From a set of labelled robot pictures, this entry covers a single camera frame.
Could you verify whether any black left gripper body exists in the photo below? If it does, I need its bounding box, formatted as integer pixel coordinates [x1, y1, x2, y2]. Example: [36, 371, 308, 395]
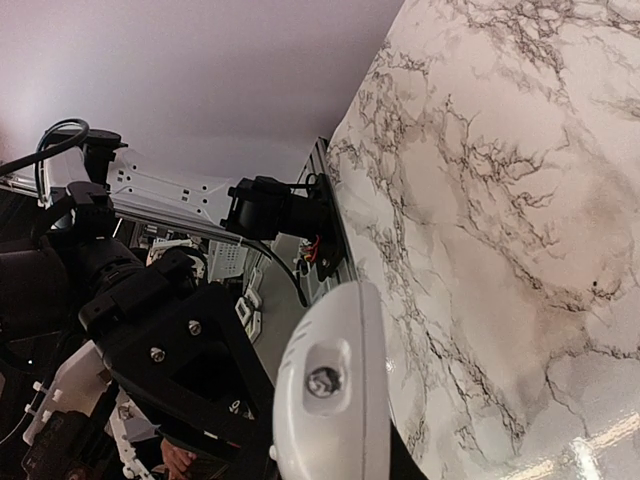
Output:
[0, 179, 201, 480]

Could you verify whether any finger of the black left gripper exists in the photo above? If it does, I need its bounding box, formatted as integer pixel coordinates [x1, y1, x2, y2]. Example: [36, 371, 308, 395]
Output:
[80, 284, 273, 455]

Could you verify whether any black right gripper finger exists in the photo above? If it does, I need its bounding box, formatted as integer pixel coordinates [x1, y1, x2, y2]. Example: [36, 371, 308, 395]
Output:
[389, 432, 427, 480]

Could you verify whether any white remote control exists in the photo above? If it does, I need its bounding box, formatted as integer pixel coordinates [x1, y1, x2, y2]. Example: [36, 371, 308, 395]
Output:
[272, 281, 391, 480]

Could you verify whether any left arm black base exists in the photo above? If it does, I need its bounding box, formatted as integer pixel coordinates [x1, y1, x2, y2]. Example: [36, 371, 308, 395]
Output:
[295, 174, 347, 281]

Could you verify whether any front aluminium frame rail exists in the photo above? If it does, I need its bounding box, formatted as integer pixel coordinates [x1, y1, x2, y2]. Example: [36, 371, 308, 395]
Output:
[294, 137, 357, 303]

